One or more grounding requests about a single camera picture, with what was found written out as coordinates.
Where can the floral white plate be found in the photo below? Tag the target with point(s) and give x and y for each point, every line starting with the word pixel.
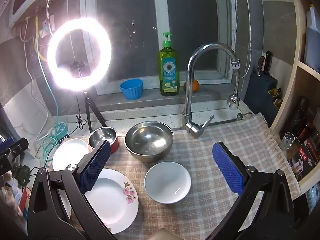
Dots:
pixel 110 200

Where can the plain white deep plate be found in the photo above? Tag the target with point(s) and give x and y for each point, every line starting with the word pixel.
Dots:
pixel 67 155

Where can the chrome faucet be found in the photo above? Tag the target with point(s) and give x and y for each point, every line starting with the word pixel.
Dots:
pixel 188 92

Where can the dark blue knife block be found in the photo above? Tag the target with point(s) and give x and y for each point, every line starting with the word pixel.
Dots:
pixel 260 92

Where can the black tripod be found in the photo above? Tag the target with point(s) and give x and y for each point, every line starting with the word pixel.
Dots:
pixel 87 115

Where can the red printed box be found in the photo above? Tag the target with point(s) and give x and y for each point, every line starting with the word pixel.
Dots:
pixel 302 158

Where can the black inline controller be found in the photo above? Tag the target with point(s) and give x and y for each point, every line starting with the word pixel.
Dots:
pixel 62 138

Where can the cream wooden shelf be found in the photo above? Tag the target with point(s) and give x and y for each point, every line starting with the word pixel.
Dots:
pixel 297 30

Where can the blue ribbed cup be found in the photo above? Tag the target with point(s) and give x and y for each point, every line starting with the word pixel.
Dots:
pixel 131 88

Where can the small glass cup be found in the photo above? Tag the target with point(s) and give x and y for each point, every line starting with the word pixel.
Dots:
pixel 287 140

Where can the white ceramic bowl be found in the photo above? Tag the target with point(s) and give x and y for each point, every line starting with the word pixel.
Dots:
pixel 167 180

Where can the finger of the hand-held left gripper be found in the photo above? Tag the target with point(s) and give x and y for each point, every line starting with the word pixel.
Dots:
pixel 19 146
pixel 5 143

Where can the red packet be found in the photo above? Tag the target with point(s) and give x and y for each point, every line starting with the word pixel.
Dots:
pixel 23 200

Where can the checkered beige cloth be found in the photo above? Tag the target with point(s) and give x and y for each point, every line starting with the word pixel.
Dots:
pixel 250 140

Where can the small steel bowl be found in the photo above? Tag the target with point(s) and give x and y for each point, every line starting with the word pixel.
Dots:
pixel 102 136

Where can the black bottle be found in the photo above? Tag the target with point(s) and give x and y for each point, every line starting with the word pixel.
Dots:
pixel 300 112

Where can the white plastic bag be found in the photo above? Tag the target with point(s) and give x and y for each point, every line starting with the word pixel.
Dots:
pixel 11 196

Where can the green dish soap bottle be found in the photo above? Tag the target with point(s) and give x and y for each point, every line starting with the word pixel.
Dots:
pixel 168 67

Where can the teal round reel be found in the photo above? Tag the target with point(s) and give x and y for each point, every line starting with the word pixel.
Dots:
pixel 61 130

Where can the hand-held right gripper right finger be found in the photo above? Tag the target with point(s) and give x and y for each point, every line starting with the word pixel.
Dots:
pixel 228 167

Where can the orange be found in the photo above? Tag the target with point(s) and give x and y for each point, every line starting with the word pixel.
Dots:
pixel 195 85

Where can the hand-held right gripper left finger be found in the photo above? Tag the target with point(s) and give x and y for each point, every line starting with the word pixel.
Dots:
pixel 96 163

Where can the white window frame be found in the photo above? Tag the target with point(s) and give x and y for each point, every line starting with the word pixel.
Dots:
pixel 160 5

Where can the large steel bowl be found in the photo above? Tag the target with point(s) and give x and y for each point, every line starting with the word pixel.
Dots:
pixel 148 140

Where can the dark green scrubber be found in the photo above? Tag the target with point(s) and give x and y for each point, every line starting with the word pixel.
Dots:
pixel 22 176

